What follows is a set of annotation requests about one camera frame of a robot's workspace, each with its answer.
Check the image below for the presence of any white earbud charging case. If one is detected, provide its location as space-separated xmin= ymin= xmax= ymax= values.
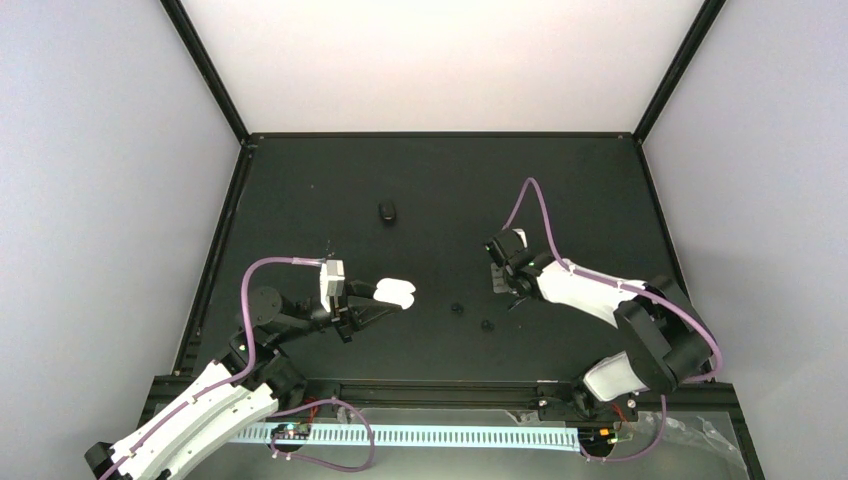
xmin=373 ymin=278 xmax=416 ymax=310

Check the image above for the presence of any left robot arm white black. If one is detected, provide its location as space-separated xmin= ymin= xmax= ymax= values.
xmin=85 ymin=278 xmax=416 ymax=479

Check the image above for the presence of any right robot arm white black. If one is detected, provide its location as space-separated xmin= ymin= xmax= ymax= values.
xmin=485 ymin=229 xmax=718 ymax=419

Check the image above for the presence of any left circuit board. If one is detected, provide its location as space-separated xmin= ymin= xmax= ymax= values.
xmin=271 ymin=423 xmax=311 ymax=441

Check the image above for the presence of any circuit board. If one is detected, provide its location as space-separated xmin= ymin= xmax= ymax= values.
xmin=578 ymin=428 xmax=633 ymax=445
xmin=271 ymin=423 xmax=311 ymax=441

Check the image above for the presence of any right circuit board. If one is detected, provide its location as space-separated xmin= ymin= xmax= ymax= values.
xmin=578 ymin=428 xmax=633 ymax=445

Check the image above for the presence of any clear plastic sheet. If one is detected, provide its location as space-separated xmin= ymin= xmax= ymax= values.
xmin=503 ymin=410 xmax=751 ymax=479

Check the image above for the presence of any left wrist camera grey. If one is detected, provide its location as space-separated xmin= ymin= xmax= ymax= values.
xmin=319 ymin=260 xmax=345 ymax=313

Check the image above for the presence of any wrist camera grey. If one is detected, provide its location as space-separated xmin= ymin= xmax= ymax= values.
xmin=319 ymin=260 xmax=345 ymax=313
xmin=513 ymin=228 xmax=528 ymax=249

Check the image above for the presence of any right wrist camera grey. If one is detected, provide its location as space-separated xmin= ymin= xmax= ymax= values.
xmin=513 ymin=228 xmax=528 ymax=249

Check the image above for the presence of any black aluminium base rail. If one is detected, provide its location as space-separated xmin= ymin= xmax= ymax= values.
xmin=142 ymin=374 xmax=737 ymax=425

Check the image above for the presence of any white slotted cable duct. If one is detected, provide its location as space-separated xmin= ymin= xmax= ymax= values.
xmin=231 ymin=423 xmax=580 ymax=452

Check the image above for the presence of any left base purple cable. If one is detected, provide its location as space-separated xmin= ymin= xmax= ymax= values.
xmin=268 ymin=397 xmax=377 ymax=474

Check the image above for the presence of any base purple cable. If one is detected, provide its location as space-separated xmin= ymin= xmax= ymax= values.
xmin=579 ymin=394 xmax=667 ymax=464
xmin=268 ymin=397 xmax=377 ymax=474

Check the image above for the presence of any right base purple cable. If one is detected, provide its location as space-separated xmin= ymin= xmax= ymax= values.
xmin=579 ymin=394 xmax=667 ymax=464

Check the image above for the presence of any black frame post left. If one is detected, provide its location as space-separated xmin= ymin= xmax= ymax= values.
xmin=160 ymin=0 xmax=250 ymax=144

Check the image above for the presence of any black frame post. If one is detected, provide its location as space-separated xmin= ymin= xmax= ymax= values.
xmin=633 ymin=0 xmax=726 ymax=144
xmin=160 ymin=0 xmax=250 ymax=144

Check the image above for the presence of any black frame post right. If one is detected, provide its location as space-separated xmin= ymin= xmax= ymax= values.
xmin=633 ymin=0 xmax=726 ymax=144

